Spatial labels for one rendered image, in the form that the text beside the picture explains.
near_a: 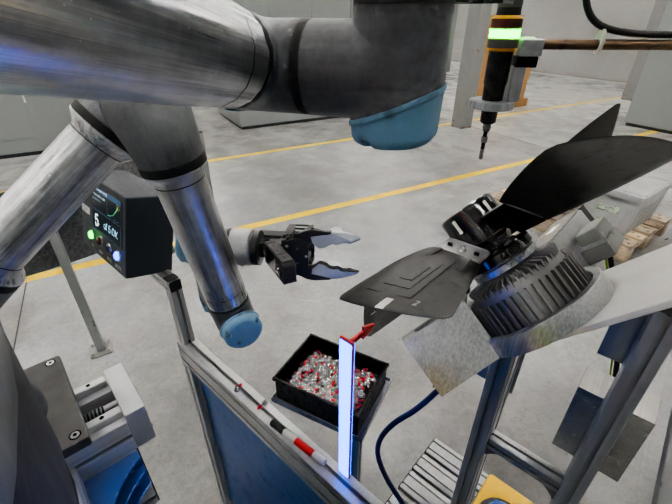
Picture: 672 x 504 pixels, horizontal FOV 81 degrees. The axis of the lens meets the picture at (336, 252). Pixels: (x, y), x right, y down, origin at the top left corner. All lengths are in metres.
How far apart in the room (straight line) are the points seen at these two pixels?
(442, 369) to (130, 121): 0.69
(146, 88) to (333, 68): 0.14
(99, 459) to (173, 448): 1.15
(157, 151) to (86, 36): 0.39
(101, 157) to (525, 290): 0.74
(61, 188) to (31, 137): 5.86
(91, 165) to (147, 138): 0.16
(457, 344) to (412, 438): 1.12
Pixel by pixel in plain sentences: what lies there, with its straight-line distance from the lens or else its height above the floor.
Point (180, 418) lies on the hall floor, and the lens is 2.08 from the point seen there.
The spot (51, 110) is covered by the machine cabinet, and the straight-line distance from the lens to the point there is 6.49.
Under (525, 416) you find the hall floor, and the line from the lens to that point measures 2.15.
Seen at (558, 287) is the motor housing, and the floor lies 1.16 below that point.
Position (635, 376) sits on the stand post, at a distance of 0.97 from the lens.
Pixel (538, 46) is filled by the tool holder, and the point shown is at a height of 1.54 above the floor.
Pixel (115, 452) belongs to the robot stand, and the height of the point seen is 0.92.
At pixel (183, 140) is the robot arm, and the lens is 0.59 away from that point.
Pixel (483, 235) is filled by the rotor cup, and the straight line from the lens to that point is 0.83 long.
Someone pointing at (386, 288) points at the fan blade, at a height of 1.18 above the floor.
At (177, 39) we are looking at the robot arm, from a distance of 0.24.
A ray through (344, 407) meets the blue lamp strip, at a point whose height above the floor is 1.05.
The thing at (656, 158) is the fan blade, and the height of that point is 1.41.
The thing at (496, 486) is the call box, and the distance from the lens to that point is 0.61.
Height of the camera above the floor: 1.58
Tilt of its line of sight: 31 degrees down
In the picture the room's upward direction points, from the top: straight up
